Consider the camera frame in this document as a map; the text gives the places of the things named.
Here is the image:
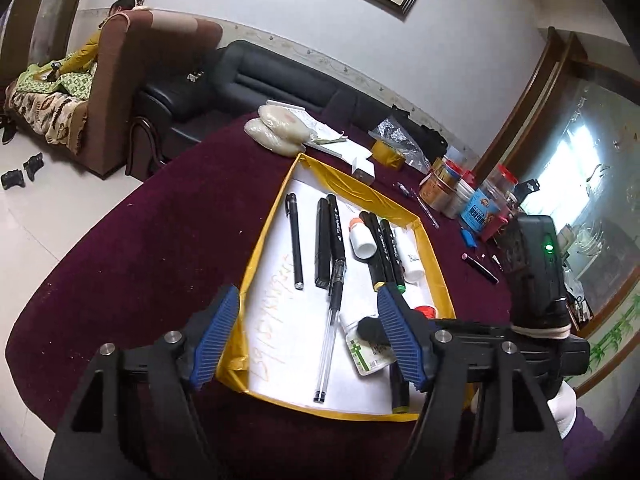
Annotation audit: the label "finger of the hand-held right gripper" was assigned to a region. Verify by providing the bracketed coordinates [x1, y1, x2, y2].
[356, 314, 388, 347]

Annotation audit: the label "black marker yellow ends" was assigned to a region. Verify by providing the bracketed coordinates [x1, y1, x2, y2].
[389, 371, 411, 415]

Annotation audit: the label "black marker yellow tip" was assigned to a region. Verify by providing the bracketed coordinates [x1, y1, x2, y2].
[359, 210, 390, 295]

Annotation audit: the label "person's right hand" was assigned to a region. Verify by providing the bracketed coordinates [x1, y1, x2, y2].
[546, 380, 580, 439]

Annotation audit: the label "clear gel pen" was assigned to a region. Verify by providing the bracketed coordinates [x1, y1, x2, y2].
[314, 257, 347, 404]

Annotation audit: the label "white plastic jar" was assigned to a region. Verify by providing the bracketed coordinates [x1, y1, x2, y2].
[446, 176, 476, 219]

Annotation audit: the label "silver plastic bag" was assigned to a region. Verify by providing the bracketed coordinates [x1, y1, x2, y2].
[369, 115, 431, 173]

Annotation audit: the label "black clip pen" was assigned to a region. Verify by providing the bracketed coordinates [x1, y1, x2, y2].
[285, 192, 305, 291]

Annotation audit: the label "red lid clear jar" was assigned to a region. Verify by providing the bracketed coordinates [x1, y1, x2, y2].
[482, 162, 522, 222]

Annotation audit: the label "white bottle orange top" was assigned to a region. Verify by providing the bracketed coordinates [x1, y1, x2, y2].
[349, 216, 377, 261]

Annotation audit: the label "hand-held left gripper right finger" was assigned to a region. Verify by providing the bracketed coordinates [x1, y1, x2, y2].
[376, 284, 571, 480]

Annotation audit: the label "white paper stack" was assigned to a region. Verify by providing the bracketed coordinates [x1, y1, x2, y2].
[300, 110, 376, 172]

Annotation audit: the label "brown armchair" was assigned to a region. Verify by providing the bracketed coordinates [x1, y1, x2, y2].
[82, 10, 223, 181]

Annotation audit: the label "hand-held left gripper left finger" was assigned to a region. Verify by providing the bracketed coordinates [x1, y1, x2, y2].
[42, 284, 241, 480]

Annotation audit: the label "white paper sheet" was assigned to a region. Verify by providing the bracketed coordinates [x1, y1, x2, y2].
[240, 160, 446, 416]

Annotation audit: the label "pink and black lipstick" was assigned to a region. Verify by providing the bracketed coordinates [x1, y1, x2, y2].
[462, 252, 500, 285]

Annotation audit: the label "black marker white print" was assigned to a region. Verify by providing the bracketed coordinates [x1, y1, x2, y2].
[326, 193, 347, 261]

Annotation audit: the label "wooden glass cabinet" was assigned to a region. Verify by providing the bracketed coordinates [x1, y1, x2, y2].
[475, 27, 640, 391]

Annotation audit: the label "black rectangular bar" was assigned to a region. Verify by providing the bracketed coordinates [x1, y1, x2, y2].
[314, 197, 333, 288]

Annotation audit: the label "black marker green ends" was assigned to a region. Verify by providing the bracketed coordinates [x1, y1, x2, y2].
[378, 217, 407, 292]

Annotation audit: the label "cream flat strip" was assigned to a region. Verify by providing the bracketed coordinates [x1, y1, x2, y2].
[305, 130, 347, 147]

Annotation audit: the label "printed blanket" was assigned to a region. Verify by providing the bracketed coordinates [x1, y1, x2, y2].
[5, 62, 93, 156]

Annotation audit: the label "round white flatbread pack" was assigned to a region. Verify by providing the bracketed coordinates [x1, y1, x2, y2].
[257, 102, 313, 143]
[244, 119, 301, 155]

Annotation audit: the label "blue label jar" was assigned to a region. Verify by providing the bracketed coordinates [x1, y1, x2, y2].
[459, 187, 508, 242]

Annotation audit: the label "black bag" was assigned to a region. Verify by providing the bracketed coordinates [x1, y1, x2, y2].
[395, 105, 449, 158]

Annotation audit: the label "white printed plastic bottle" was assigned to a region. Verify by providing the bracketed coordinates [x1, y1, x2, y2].
[394, 226, 426, 284]

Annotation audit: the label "dark wooden chair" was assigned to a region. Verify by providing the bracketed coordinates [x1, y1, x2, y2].
[127, 115, 167, 182]

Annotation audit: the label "wooden glass door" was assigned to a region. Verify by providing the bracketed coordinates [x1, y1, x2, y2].
[0, 0, 96, 91]

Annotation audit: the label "yellow tape roll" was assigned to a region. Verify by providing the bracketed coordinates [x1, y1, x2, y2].
[372, 139, 407, 169]

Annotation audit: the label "person's right forearm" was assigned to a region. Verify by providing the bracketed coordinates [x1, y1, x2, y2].
[562, 406, 624, 467]

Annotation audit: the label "orange label jar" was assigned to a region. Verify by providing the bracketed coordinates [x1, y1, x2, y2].
[419, 157, 460, 211]

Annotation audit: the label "white bottle green cross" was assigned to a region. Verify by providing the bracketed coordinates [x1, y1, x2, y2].
[339, 310, 397, 377]

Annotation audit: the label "small white box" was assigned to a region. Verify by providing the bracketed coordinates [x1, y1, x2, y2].
[352, 157, 377, 184]

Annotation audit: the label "black leather sofa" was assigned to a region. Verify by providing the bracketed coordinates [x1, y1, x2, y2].
[135, 40, 451, 161]

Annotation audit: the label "yellow cardboard tray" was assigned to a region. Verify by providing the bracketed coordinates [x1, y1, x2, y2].
[216, 152, 473, 421]

